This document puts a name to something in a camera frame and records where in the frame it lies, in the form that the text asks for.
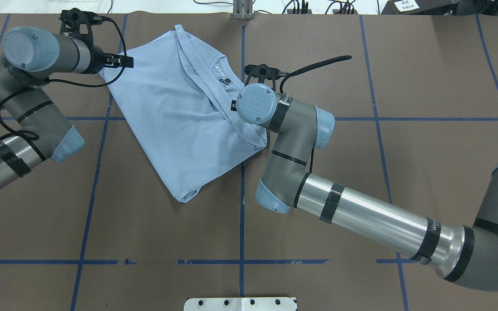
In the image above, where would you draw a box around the aluminium frame post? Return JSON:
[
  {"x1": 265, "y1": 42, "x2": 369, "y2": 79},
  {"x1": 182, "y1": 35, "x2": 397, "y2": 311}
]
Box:
[{"x1": 232, "y1": 0, "x2": 254, "y2": 20}]

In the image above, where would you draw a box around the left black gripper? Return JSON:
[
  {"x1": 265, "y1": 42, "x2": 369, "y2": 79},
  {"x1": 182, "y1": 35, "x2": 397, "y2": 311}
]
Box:
[{"x1": 89, "y1": 45, "x2": 134, "y2": 74}]

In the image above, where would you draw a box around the light blue t-shirt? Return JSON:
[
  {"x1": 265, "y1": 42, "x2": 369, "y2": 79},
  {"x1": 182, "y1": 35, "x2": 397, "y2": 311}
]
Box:
[{"x1": 100, "y1": 24, "x2": 268, "y2": 203}]

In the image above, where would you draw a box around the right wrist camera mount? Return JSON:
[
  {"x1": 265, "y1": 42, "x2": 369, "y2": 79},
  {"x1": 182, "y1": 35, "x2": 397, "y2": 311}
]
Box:
[{"x1": 243, "y1": 64, "x2": 282, "y2": 91}]

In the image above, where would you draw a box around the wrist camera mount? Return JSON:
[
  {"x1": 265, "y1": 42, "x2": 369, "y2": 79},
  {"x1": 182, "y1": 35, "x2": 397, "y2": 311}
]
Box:
[
  {"x1": 243, "y1": 64, "x2": 282, "y2": 91},
  {"x1": 59, "y1": 8, "x2": 104, "y2": 47}
]

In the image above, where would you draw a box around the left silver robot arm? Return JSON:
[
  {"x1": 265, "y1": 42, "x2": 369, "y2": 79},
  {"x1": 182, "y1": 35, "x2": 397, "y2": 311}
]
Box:
[{"x1": 0, "y1": 26, "x2": 133, "y2": 189}]

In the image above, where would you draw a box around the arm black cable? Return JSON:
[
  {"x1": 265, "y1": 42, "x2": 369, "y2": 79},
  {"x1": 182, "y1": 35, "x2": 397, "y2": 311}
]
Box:
[
  {"x1": 0, "y1": 16, "x2": 128, "y2": 141},
  {"x1": 277, "y1": 55, "x2": 352, "y2": 173}
]

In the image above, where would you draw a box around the white camera mast pedestal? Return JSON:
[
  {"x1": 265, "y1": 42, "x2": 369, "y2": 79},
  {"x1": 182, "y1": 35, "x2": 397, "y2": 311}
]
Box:
[{"x1": 183, "y1": 297, "x2": 298, "y2": 311}]

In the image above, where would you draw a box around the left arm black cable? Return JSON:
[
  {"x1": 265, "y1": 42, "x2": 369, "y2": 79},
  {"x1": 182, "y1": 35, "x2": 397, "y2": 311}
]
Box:
[{"x1": 0, "y1": 16, "x2": 128, "y2": 141}]

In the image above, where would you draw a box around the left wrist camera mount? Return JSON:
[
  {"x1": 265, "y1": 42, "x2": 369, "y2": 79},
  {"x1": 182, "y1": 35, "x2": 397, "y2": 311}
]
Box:
[{"x1": 59, "y1": 8, "x2": 104, "y2": 47}]

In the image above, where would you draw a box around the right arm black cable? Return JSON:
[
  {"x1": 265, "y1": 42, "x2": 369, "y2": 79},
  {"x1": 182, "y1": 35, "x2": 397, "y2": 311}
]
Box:
[{"x1": 277, "y1": 55, "x2": 352, "y2": 173}]

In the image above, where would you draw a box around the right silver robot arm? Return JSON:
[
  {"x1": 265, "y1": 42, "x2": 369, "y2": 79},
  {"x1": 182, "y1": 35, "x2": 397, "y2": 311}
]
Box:
[{"x1": 231, "y1": 83, "x2": 498, "y2": 292}]

